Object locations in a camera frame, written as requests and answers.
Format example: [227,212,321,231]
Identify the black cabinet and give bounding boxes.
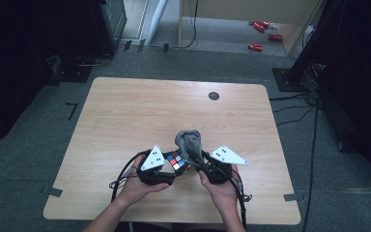
[89,0,128,56]

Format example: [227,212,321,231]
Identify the person's left hand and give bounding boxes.
[116,156,171,208]

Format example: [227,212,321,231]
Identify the black stand base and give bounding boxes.
[48,53,94,85]
[271,67,307,94]

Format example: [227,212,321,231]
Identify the long black floor cable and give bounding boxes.
[302,105,320,226]

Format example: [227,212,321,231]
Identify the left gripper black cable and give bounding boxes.
[108,149,152,203]

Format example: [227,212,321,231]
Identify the black hanging cable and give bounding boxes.
[167,0,200,50]

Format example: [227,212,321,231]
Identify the grey tape piece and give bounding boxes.
[40,186,64,198]
[282,192,300,203]

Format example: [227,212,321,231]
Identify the white panel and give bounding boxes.
[147,0,170,45]

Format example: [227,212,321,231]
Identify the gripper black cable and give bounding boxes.
[228,168,254,232]
[108,149,152,203]

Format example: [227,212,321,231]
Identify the person's right hand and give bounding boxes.
[198,163,240,215]

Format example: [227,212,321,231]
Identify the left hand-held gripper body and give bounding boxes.
[136,144,177,187]

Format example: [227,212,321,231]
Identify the multicoloured puzzle cube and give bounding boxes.
[163,147,195,173]

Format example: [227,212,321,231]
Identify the light wooden furniture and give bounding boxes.
[177,0,324,56]

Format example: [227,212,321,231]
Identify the black floor cables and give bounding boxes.
[268,89,321,128]

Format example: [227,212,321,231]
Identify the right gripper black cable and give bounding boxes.
[228,168,254,232]

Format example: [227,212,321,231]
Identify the dark curtain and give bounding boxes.
[315,0,371,194]
[0,0,95,153]

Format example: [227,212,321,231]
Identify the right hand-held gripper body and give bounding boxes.
[198,144,249,186]

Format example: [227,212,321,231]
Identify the grey cloth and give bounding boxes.
[174,129,204,162]

